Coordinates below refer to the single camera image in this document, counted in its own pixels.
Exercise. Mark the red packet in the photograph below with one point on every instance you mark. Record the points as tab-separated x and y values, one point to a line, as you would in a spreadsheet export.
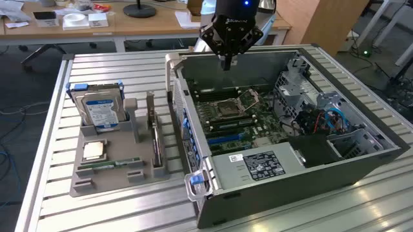
100	8

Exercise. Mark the white paper stack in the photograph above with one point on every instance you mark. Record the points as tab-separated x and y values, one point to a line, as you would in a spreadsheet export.
184	20

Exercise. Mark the white paper note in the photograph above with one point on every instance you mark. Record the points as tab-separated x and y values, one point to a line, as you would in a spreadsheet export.
16	24

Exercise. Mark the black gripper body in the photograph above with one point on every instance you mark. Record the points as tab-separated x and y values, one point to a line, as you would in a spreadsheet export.
234	24

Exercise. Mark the wooden cabinet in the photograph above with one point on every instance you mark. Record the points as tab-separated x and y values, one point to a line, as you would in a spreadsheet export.
322	24

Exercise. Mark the black chair base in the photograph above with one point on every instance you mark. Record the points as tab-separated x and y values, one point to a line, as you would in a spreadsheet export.
35	54

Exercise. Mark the green motherboard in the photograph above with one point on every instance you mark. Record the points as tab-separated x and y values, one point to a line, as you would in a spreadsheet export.
267	125

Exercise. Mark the white box with black top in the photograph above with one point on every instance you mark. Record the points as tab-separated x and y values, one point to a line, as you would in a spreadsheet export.
45	19

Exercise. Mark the low profile graphics card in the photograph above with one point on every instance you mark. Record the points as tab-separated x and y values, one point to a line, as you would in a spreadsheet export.
156	145

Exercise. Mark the white tape roll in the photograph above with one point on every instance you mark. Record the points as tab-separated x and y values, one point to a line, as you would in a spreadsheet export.
73	18

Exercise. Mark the hard disk with blue caddy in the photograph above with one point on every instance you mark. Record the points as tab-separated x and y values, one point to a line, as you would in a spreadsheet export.
77	106

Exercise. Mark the white flat box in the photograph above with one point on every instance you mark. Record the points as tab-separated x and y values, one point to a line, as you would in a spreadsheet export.
75	27

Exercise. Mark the metal socket cover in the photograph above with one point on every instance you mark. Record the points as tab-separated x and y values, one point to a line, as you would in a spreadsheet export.
250	91

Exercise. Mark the wooden desk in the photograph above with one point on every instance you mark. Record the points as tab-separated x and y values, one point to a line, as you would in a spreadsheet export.
144	24

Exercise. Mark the hard disk with blue label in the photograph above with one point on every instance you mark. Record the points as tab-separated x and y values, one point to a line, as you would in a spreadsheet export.
103	111

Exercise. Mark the grey power supply unit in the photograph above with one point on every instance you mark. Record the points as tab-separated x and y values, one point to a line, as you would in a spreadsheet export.
231	174

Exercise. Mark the black box with green light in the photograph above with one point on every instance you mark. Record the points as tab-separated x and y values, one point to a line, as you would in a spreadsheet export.
365	52

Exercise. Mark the brown cardboard box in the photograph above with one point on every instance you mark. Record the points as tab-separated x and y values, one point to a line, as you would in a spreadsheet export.
192	9

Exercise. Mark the blue expansion slot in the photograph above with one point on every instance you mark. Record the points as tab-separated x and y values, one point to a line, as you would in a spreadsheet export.
226	139

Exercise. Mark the white cube box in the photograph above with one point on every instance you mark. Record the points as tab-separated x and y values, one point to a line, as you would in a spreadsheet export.
97	20

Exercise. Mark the crumpled plastic bag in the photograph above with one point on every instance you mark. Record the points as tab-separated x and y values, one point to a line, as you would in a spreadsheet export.
12	12

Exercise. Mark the CPU socket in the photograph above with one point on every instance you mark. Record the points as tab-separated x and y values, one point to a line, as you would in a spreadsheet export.
227	108

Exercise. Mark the black plastic shroud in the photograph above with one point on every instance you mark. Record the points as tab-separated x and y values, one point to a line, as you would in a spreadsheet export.
313	149

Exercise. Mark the silver chipset heatsink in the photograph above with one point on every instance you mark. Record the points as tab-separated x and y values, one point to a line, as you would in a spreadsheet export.
262	143

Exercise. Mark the perforated metal disk bay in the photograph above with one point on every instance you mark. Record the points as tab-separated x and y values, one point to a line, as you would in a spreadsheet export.
290	96

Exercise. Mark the dark grey PC case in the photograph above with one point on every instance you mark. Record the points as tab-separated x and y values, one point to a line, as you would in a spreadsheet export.
290	200

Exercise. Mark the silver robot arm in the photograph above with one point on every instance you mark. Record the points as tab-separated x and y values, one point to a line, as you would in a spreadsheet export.
203	44

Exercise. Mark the silver CPU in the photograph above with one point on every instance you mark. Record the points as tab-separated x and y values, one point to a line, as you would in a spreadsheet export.
93	149

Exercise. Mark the green RAM stick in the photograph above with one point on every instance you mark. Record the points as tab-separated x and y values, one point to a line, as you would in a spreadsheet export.
109	163

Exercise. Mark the grey printed parts rack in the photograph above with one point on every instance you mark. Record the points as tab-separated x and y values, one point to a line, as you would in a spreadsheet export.
128	149

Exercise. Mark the black round lamp base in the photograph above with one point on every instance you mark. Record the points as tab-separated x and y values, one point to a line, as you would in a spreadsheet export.
139	12

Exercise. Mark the silver disk bay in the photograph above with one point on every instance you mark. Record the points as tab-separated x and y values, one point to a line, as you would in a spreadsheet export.
363	142

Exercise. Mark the grey cup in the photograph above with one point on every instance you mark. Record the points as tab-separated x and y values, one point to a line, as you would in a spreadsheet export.
47	3

